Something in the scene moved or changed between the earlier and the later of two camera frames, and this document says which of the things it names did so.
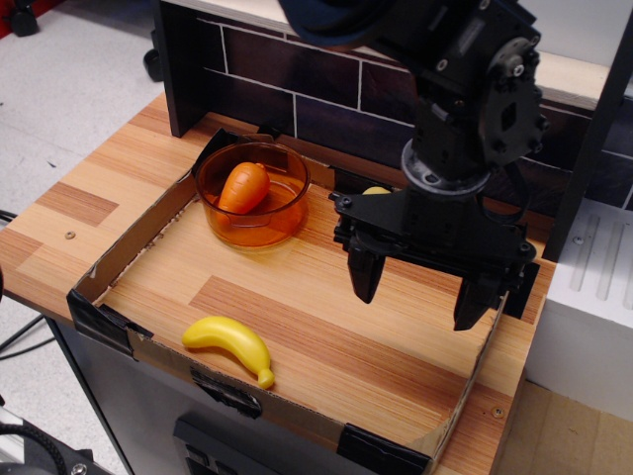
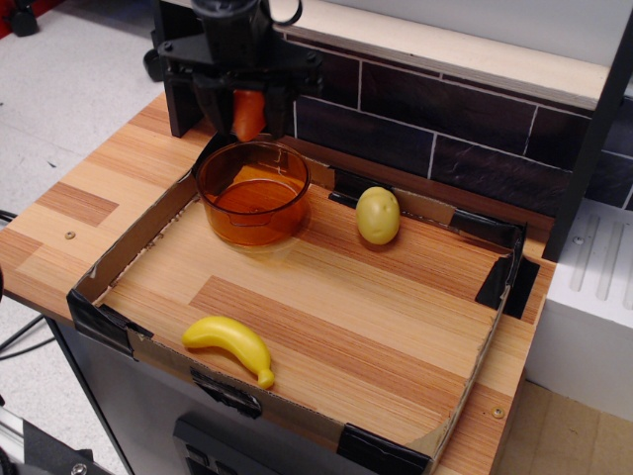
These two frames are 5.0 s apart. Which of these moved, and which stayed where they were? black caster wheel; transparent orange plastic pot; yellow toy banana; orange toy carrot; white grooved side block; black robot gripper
Moved: orange toy carrot; black robot gripper
Stayed: transparent orange plastic pot; yellow toy banana; white grooved side block; black caster wheel
